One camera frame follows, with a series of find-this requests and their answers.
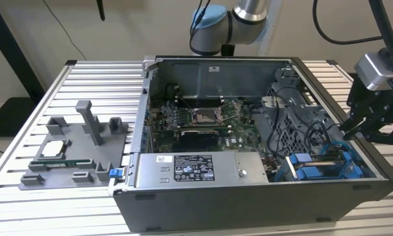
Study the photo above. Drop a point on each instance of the black stand pole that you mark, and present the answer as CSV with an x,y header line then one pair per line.
x,y
12,49

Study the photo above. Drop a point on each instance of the silver case hinge bracket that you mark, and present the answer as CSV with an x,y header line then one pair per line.
x,y
150,62

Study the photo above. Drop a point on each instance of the green RAM stick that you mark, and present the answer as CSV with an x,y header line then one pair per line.
x,y
70,162

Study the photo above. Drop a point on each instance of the black table corner cap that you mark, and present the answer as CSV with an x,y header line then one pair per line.
x,y
331,62
71,62

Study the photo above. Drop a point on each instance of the black hanging rod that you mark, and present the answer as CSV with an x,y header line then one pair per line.
x,y
100,9

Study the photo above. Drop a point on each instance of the silver power supply unit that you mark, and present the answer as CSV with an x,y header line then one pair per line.
x,y
248,169

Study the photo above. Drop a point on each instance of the black graphics card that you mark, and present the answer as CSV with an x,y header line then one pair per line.
x,y
198,141

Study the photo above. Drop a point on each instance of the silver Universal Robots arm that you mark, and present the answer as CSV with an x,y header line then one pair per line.
x,y
243,32

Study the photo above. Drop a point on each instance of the black open PC case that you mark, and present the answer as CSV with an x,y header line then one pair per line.
x,y
232,206

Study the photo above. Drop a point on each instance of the blue case latch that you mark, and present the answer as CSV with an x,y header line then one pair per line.
x,y
115,172

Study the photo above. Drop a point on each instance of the green motherboard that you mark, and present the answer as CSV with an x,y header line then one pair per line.
x,y
243,135

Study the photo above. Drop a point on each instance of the grey parts rack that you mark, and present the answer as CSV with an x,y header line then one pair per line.
x,y
82,147

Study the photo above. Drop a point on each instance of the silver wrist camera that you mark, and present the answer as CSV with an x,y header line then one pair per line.
x,y
376,70

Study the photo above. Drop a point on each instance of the black stand base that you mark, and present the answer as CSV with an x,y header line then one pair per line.
x,y
10,115

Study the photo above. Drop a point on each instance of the CPU socket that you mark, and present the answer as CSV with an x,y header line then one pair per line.
x,y
207,115

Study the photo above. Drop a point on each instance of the grey metal disk bay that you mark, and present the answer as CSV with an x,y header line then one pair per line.
x,y
282,132

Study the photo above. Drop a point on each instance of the silver CPU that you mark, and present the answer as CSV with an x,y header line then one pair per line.
x,y
54,149

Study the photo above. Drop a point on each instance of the hard disk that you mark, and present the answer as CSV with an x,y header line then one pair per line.
x,y
310,173
300,158

